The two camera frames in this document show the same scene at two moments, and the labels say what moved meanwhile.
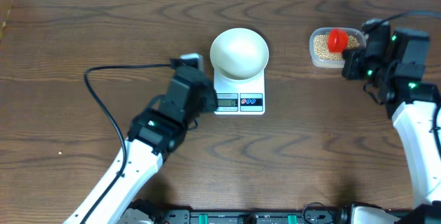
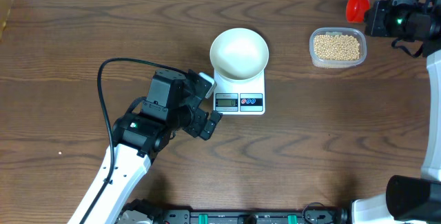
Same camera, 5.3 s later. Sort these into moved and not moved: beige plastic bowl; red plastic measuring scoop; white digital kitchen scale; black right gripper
Moved: red plastic measuring scoop; black right gripper
Not moved: white digital kitchen scale; beige plastic bowl
